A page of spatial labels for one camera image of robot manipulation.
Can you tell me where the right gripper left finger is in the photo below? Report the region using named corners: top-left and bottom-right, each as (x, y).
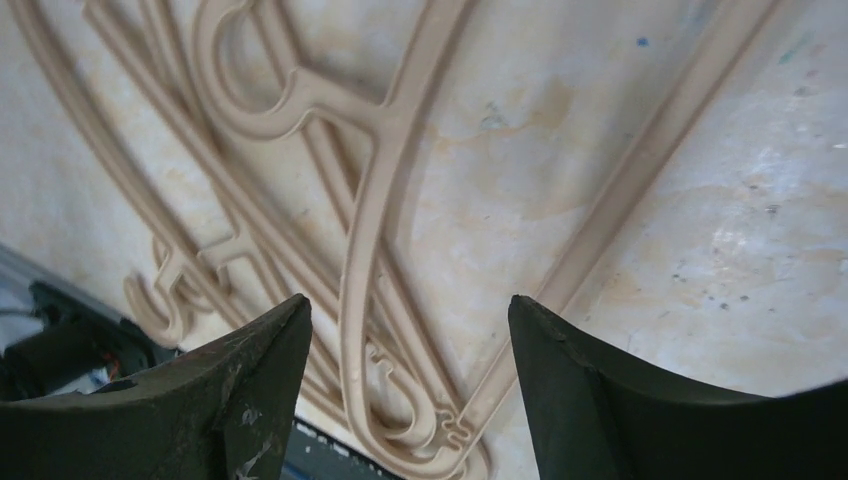
top-left (1, 294), bottom-right (312, 479)

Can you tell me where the beige plastic hanger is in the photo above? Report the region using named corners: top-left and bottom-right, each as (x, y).
top-left (83, 1), bottom-right (461, 464)
top-left (192, 1), bottom-right (776, 479)
top-left (6, 0), bottom-right (346, 425)

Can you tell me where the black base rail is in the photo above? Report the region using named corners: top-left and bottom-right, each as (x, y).
top-left (1, 249), bottom-right (389, 479)

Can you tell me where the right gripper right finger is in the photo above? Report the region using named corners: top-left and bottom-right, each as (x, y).
top-left (508, 295), bottom-right (847, 479)

